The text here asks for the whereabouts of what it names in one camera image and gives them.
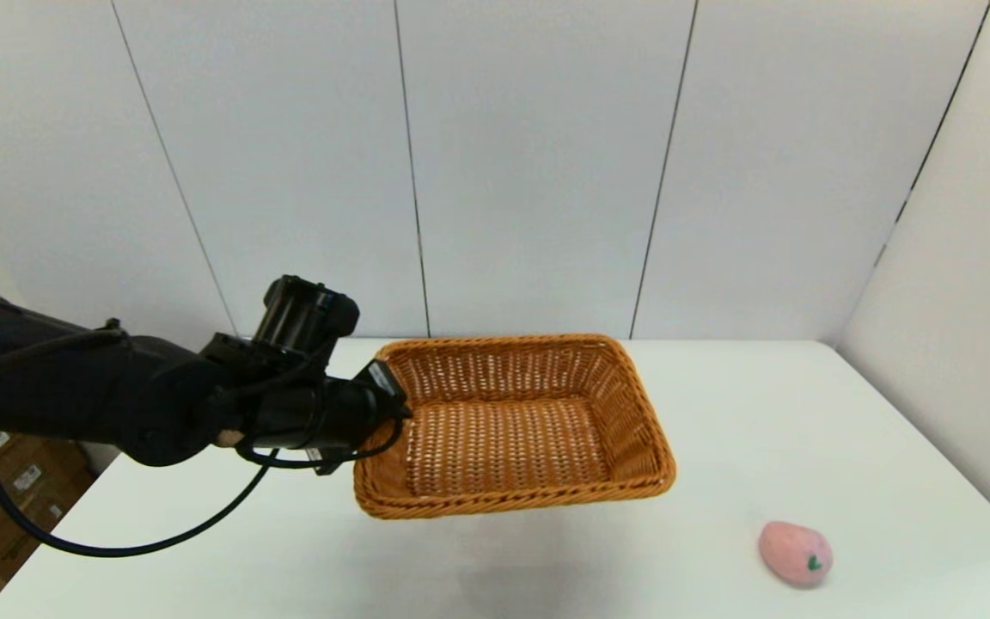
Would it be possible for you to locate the pink toy peach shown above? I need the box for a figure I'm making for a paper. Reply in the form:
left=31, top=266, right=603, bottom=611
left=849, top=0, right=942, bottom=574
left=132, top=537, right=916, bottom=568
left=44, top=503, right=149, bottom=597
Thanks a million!
left=758, top=520, right=834, bottom=588

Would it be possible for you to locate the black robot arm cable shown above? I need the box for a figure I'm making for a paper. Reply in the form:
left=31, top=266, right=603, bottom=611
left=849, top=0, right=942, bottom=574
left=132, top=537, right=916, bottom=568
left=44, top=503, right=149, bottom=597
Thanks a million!
left=0, top=411, right=407, bottom=559

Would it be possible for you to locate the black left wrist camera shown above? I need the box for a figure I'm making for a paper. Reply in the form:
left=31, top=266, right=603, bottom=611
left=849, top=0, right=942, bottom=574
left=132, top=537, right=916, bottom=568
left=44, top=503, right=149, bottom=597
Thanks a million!
left=251, top=274, right=361, bottom=356

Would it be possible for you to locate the orange wicker basket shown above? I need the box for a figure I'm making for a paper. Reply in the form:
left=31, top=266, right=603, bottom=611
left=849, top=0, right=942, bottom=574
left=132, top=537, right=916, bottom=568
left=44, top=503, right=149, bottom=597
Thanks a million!
left=352, top=334, right=678, bottom=520

